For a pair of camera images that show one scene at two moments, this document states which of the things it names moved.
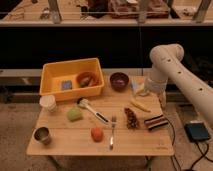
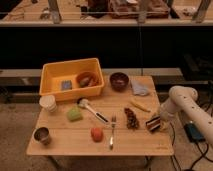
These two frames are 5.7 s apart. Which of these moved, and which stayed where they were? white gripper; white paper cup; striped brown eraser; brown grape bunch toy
Moved: white gripper
Stayed: white paper cup; brown grape bunch toy; striped brown eraser
